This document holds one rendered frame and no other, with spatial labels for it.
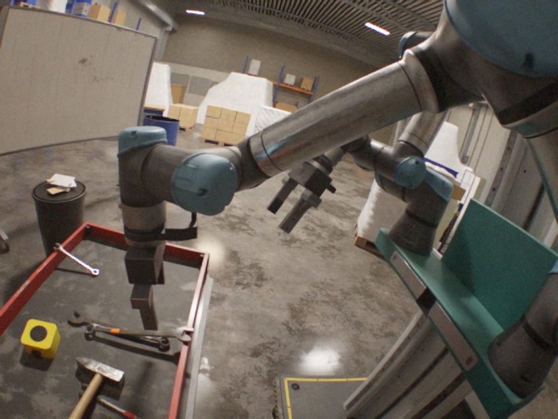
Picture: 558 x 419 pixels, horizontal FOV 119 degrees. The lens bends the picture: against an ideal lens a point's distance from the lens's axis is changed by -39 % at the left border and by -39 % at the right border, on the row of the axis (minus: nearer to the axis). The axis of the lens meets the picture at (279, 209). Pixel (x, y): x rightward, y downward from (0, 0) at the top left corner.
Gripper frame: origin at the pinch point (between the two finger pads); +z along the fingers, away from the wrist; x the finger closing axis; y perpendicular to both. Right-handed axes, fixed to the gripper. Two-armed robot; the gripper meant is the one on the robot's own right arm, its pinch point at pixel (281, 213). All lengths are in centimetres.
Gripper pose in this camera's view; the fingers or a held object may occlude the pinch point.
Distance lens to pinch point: 64.3
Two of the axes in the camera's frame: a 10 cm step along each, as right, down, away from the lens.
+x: -2.4, -3.0, 9.2
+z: -5.9, 8.0, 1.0
